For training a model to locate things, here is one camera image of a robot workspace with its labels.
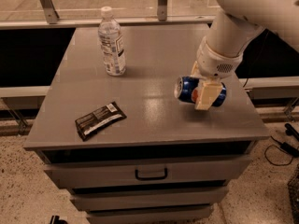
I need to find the grey drawer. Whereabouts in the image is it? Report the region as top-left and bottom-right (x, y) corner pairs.
(86, 205), (212, 224)
(45, 155), (251, 189)
(71, 187), (228, 212)

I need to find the blue pepsi can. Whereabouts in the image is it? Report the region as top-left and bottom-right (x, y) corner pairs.
(174, 77), (226, 107)

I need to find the black object on floor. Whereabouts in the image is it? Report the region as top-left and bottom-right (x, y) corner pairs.
(50, 216), (68, 224)

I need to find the top grey drawer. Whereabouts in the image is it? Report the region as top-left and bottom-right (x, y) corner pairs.
(45, 155), (251, 189)

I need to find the black power adapter cable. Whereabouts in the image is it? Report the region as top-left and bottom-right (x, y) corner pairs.
(263, 122), (299, 167)

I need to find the metal window railing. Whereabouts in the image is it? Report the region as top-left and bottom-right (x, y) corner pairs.
(0, 0), (219, 30)

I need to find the clear plastic water bottle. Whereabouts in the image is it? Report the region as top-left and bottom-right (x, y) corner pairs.
(98, 7), (126, 76)

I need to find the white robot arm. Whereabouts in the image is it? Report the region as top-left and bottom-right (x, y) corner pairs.
(192, 0), (299, 110)

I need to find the middle grey drawer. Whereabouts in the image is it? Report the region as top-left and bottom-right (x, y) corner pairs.
(71, 187), (228, 212)

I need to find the black drawer handle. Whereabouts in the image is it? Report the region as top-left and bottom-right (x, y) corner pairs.
(135, 168), (168, 181)

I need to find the black wire basket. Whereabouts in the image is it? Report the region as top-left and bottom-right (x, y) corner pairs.
(288, 165), (299, 224)

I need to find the black snack wrapper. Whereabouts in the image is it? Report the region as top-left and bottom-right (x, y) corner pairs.
(75, 102), (127, 141)

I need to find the bottom grey drawer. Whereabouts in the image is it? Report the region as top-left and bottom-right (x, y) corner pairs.
(86, 205), (212, 224)

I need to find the grey drawer cabinet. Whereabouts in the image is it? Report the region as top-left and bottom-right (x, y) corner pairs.
(23, 23), (271, 224)

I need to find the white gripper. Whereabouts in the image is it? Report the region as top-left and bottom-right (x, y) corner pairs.
(191, 37), (243, 110)

